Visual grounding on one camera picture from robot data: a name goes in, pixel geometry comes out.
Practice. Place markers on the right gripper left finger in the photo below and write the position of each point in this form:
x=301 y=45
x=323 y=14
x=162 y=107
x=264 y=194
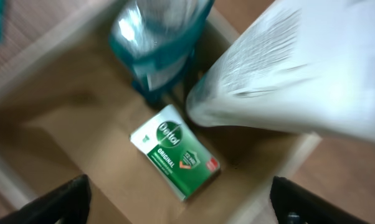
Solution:
x=69 y=203

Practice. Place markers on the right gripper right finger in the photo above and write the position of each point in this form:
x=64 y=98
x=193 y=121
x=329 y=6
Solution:
x=292 y=203

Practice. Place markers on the green Dettol soap box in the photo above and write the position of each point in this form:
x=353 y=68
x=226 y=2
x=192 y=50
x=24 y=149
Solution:
x=175 y=151

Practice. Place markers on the white lotion tube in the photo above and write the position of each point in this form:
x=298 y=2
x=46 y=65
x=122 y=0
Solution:
x=302 y=66

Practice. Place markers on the blue mouthwash bottle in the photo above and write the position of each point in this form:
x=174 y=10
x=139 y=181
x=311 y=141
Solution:
x=155 y=40

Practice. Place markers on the white cardboard box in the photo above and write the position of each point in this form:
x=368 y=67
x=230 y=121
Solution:
x=67 y=108

